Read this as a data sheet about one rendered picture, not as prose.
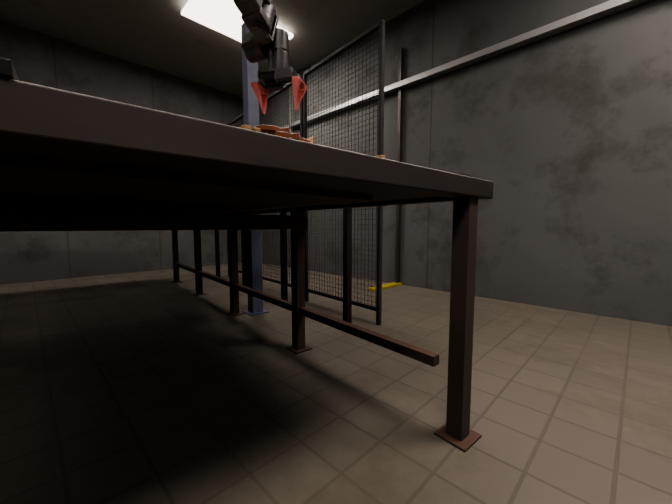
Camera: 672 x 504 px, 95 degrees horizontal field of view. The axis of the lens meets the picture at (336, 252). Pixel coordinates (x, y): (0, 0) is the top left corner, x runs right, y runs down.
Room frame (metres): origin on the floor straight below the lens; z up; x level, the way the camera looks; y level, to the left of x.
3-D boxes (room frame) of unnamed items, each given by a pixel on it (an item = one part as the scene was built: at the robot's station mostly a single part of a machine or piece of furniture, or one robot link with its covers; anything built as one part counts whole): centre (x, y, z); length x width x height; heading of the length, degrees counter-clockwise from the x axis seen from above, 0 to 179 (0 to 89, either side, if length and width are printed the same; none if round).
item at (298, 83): (0.88, 0.12, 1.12); 0.07 x 0.07 x 0.09; 76
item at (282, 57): (0.89, 0.16, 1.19); 0.10 x 0.07 x 0.07; 76
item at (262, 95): (0.90, 0.19, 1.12); 0.07 x 0.07 x 0.09; 76
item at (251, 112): (2.67, 0.71, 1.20); 0.17 x 0.17 x 2.40; 40
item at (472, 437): (1.06, -0.44, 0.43); 0.12 x 0.12 x 0.85; 40
